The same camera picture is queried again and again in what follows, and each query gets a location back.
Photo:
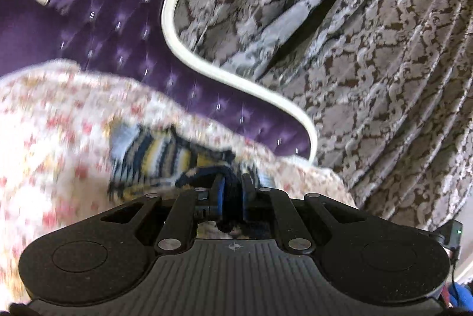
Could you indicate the brown grey damask curtain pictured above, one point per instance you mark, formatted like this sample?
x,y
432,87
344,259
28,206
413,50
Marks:
x,y
351,60

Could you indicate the purple tufted velvet sofa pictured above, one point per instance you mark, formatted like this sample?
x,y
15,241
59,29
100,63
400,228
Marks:
x,y
122,16

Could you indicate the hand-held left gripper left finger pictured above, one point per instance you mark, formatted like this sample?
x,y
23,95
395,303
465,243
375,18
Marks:
x,y
220,191

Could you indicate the floral quilted blanket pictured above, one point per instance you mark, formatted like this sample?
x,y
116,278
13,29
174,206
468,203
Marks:
x,y
55,138

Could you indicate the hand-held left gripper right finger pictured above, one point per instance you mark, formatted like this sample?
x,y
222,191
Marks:
x,y
245,192

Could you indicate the yellow black patterned knit sweater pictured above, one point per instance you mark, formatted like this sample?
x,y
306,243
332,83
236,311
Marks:
x,y
159,157

